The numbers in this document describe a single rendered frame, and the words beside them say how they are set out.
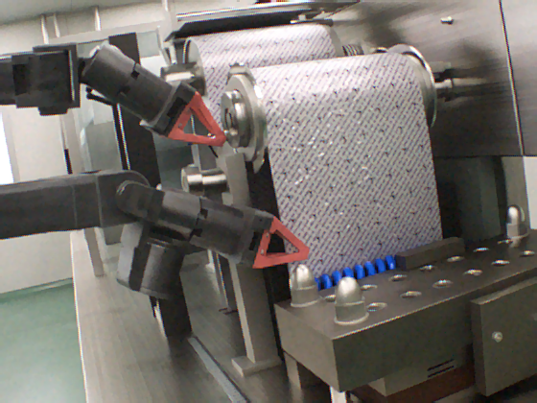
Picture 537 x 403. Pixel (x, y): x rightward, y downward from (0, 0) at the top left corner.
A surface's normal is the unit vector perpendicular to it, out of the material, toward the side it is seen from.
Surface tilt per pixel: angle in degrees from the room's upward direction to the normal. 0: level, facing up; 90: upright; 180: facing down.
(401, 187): 90
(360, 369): 90
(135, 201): 94
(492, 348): 90
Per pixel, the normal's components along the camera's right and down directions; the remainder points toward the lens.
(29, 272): 0.33, 0.06
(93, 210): 0.61, 0.12
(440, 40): -0.93, 0.21
